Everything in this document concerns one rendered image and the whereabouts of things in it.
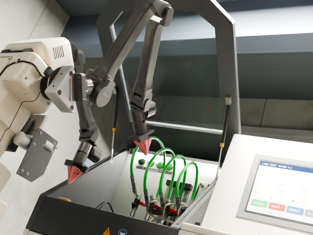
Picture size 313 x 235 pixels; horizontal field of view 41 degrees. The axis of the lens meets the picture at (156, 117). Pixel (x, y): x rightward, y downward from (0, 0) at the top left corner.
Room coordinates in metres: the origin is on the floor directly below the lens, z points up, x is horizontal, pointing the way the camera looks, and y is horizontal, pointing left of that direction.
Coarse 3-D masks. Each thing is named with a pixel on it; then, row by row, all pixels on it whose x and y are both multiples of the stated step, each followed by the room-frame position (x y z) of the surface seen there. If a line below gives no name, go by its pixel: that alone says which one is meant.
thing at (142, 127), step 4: (144, 120) 1.59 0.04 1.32; (132, 124) 1.61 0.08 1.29; (136, 124) 1.59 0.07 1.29; (140, 124) 1.59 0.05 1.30; (144, 124) 1.60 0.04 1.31; (136, 128) 1.60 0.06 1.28; (140, 128) 1.60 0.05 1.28; (144, 128) 1.60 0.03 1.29; (136, 132) 1.61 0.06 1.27; (140, 132) 1.61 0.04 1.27; (144, 132) 1.61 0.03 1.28; (148, 132) 1.62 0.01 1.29; (152, 132) 1.64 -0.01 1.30; (132, 136) 1.62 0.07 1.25; (136, 136) 1.60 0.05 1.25; (140, 136) 1.59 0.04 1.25
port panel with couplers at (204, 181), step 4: (204, 176) 2.14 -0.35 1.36; (200, 180) 2.15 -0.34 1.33; (204, 180) 2.14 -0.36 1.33; (208, 180) 2.13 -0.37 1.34; (212, 180) 2.12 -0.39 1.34; (204, 184) 2.13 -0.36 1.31; (200, 188) 2.14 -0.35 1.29; (204, 188) 2.13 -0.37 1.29; (200, 192) 2.14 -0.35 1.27; (196, 196) 2.15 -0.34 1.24
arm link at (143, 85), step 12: (168, 12) 1.20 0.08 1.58; (156, 24) 1.24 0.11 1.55; (168, 24) 1.24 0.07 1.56; (144, 36) 1.31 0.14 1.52; (156, 36) 1.29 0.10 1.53; (144, 48) 1.34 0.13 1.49; (156, 48) 1.34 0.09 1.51; (144, 60) 1.37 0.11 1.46; (144, 72) 1.41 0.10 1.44; (144, 84) 1.45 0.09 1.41; (132, 96) 1.52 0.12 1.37; (144, 96) 1.48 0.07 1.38
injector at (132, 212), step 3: (135, 198) 1.99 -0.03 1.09; (138, 198) 1.98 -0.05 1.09; (135, 201) 1.98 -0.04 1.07; (138, 201) 1.99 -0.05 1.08; (132, 204) 1.97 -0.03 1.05; (135, 204) 1.98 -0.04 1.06; (138, 204) 1.99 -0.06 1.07; (132, 207) 1.98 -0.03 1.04; (135, 207) 1.98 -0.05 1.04; (132, 210) 1.99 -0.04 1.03; (135, 210) 1.99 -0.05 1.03; (132, 213) 1.99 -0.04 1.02; (129, 216) 1.99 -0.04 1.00; (132, 216) 1.99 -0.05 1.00
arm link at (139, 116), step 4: (132, 112) 1.57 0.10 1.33; (136, 112) 1.56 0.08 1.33; (140, 112) 1.57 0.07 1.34; (144, 112) 1.60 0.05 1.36; (132, 116) 1.58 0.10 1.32; (136, 116) 1.57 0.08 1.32; (140, 116) 1.57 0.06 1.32; (132, 120) 1.59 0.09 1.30; (136, 120) 1.58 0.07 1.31; (140, 120) 1.58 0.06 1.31
